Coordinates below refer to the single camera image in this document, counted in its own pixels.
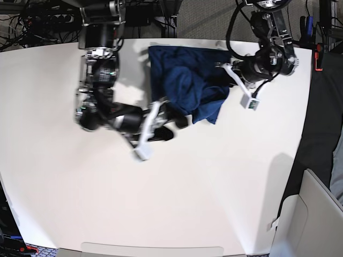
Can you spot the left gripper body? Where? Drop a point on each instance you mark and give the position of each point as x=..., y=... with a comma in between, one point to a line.
x=253, y=71

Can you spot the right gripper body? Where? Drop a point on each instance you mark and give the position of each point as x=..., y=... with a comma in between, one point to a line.
x=127, y=119

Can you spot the blue long-sleeve T-shirt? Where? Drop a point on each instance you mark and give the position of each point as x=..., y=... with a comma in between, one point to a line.
x=188, y=79

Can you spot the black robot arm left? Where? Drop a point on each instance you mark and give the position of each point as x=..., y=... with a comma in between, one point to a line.
x=276, y=54

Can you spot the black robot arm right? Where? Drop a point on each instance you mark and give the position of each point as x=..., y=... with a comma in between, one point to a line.
x=103, y=26

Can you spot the red black clamp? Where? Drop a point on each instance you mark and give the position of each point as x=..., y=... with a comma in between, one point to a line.
x=319, y=50

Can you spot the white power strip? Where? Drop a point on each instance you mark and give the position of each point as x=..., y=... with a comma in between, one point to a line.
x=61, y=18

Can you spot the beige plastic bin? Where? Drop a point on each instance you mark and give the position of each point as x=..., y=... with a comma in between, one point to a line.
x=310, y=223

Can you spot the black box with labels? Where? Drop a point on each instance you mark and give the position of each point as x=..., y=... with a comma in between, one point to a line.
x=9, y=246

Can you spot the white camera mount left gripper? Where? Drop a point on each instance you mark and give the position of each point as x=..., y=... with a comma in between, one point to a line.
x=248, y=101

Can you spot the white camera mount gripper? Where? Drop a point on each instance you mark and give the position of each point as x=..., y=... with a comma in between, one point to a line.
x=154, y=119
x=248, y=101

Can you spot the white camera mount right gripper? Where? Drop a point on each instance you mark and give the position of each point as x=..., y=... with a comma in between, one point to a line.
x=154, y=119

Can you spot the blue handled tool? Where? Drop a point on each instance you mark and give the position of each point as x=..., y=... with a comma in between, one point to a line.
x=308, y=28

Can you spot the red handled tool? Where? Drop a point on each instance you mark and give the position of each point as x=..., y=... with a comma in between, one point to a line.
x=28, y=250

